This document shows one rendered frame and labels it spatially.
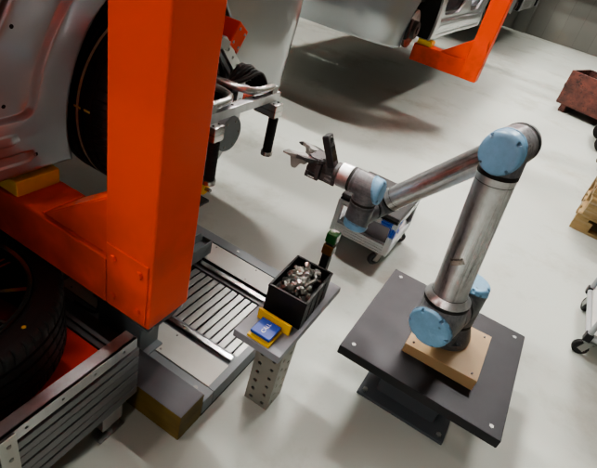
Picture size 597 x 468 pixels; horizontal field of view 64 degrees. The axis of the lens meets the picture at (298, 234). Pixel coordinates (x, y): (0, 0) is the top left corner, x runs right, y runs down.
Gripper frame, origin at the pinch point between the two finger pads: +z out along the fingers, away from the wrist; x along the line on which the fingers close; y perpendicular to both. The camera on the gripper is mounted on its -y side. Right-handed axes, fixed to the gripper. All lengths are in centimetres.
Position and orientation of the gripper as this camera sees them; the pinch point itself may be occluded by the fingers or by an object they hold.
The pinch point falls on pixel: (292, 145)
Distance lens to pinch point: 176.3
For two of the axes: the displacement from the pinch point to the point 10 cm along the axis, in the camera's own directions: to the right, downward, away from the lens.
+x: 4.9, -4.0, 7.7
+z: -8.4, -4.5, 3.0
